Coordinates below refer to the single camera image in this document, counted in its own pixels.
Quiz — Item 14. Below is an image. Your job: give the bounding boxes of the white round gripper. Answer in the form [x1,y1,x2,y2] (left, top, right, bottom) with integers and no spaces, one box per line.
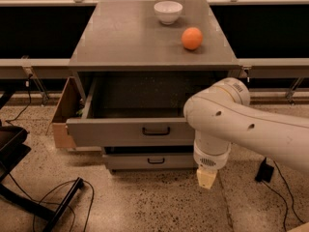
[193,131,231,189]

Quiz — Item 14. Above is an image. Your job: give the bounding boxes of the grey top drawer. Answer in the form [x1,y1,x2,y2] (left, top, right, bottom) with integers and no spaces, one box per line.
[66,75,198,148]

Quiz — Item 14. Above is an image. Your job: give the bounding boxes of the grey drawer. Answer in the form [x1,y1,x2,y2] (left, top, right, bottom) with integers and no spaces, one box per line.
[102,153,197,170]
[66,75,198,148]

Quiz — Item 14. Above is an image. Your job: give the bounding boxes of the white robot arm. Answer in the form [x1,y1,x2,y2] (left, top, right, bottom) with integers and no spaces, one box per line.
[183,77,309,189]

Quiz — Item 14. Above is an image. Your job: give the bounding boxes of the grey bottom drawer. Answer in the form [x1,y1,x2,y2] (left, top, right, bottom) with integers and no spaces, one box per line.
[102,153,197,170]

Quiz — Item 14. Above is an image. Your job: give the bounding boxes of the grey drawer cabinet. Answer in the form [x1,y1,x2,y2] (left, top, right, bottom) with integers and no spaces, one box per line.
[69,0,240,174]

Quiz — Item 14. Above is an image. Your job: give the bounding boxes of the black power adapter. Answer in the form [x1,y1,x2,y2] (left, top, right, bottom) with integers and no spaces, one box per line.
[255,159,274,183]

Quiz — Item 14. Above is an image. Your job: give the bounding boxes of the orange fruit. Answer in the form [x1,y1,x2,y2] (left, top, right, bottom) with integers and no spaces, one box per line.
[182,27,203,50]

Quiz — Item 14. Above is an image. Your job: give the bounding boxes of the brown cardboard box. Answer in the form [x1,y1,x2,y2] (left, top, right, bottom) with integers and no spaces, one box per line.
[52,77,81,149]

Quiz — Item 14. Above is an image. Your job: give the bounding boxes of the white ceramic bowl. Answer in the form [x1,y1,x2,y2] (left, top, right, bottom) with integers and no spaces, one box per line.
[154,1,183,25]

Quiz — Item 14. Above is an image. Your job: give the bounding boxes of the black stand base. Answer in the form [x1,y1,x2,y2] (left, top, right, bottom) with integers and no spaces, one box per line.
[0,94,93,232]

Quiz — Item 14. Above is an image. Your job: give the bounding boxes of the grey railing beam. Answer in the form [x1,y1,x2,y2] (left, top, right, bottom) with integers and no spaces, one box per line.
[0,59,71,79]

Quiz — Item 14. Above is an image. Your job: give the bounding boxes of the black looping cable right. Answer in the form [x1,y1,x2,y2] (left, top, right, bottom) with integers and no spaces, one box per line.
[262,159,305,232]

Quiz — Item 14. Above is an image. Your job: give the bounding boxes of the black floor cable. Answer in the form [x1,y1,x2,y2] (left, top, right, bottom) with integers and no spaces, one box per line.
[8,172,96,232]

